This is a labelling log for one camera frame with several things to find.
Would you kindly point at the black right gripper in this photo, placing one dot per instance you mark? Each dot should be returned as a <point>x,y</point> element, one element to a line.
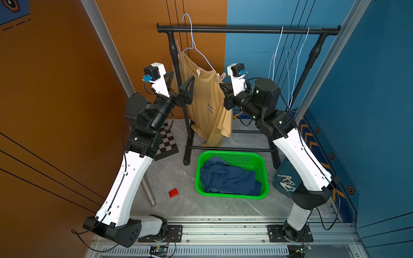
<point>231,103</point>

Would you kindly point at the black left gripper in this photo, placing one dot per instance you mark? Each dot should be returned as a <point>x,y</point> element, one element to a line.
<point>182,100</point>

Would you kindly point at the pink clothespin front tan shirt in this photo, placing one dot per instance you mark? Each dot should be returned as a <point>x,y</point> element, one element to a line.
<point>221,77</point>

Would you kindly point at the pink clothespin tan shirt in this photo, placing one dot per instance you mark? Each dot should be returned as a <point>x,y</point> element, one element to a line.
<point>177,44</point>
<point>221,77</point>

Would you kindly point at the tan yellow t-shirt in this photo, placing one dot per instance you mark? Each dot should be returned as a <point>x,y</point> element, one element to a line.
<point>212,121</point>

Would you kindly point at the white wire hanger tan shirt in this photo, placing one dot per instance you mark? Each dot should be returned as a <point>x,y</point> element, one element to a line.
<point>193,44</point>

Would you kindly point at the white wire hanger navy shirt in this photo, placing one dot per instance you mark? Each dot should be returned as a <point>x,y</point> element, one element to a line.
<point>271,71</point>

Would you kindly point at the navy printed t-shirt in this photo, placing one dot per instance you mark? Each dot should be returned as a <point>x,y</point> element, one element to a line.
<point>218,176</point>

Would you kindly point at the yellow clothespin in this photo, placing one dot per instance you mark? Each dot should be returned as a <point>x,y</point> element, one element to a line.
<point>285,178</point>

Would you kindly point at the white clothespin navy shirt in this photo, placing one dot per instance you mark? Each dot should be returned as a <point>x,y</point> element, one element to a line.
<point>287,187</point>

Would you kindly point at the light blue wire hanger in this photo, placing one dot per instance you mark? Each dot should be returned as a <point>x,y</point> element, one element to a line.
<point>298,55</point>

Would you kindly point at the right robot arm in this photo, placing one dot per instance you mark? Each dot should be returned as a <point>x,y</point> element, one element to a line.
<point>317,184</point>

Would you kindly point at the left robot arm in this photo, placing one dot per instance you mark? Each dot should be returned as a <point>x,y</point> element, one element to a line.
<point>113,221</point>

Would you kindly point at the pink clothespin rear tan shirt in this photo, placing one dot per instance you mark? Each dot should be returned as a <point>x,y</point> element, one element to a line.
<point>177,44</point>

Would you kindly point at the checkered chess board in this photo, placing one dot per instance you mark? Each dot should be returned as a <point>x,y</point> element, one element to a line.
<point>168,145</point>

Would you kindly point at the green plastic basket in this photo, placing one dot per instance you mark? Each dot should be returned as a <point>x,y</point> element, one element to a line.
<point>248,161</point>

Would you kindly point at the black clothes rack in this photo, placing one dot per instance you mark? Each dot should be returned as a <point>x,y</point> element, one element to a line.
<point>260,102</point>

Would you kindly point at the red toy block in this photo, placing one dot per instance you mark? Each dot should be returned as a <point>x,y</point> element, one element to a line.
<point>173,193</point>

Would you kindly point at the silver metal cylinder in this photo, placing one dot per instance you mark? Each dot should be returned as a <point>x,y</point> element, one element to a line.
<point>148,191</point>

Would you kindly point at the green circuit board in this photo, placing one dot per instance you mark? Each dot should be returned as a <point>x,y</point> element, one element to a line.
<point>158,251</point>

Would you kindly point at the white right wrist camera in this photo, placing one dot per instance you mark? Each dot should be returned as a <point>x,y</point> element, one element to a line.
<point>238,76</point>

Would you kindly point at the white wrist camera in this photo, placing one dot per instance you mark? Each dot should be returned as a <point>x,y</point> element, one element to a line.
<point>238,76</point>
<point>154,74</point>

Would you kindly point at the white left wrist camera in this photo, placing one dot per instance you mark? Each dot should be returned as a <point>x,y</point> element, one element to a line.
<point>154,74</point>

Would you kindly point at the aluminium corner post left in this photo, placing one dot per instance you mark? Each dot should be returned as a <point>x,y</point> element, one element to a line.
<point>92,9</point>

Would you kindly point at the aluminium corner post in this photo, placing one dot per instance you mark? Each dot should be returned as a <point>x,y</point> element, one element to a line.
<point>92,9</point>
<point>350,23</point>

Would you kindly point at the aluminium corner post right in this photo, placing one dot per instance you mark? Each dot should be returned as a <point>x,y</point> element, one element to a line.
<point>350,23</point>

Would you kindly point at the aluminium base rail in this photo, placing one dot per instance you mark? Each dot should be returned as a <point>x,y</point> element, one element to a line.
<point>239,237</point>

